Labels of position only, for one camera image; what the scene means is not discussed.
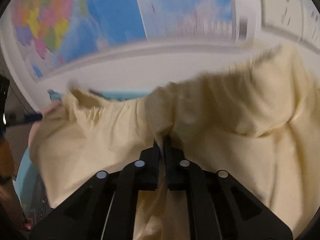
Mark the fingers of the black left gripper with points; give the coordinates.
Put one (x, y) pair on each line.
(14, 119)

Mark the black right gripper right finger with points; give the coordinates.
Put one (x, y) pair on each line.
(218, 206)

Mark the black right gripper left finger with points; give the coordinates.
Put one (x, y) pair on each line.
(104, 207)

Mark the cream yellow jacket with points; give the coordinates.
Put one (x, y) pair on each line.
(258, 120)

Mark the blue patterned bed sheet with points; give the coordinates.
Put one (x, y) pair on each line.
(32, 179)

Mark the person in pink sweater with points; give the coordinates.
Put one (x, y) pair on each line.
(9, 199)

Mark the colourful wall map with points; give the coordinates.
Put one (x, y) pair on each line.
(53, 33)

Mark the white wall socket panel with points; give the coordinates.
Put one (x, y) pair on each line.
(292, 19)

